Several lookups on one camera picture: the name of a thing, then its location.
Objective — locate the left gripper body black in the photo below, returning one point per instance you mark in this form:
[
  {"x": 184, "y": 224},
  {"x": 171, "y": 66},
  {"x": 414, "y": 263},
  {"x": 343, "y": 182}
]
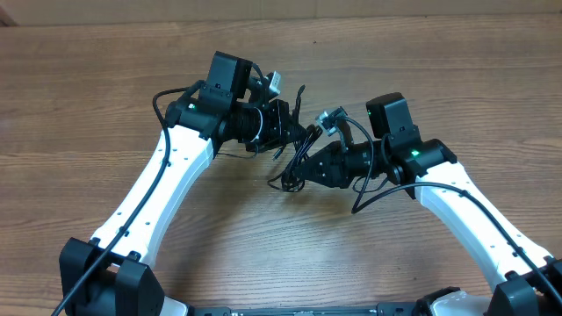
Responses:
[{"x": 261, "y": 128}]

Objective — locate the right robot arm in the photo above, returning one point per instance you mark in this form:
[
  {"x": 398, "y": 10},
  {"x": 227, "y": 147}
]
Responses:
[{"x": 524, "y": 277}]

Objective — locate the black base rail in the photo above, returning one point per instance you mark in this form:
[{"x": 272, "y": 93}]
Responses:
[{"x": 303, "y": 310}]

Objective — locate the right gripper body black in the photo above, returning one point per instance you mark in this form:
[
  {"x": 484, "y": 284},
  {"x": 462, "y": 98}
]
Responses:
[{"x": 358, "y": 161}]

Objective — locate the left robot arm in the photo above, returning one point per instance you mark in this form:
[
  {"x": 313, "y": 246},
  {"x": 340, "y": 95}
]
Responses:
[{"x": 112, "y": 273}]

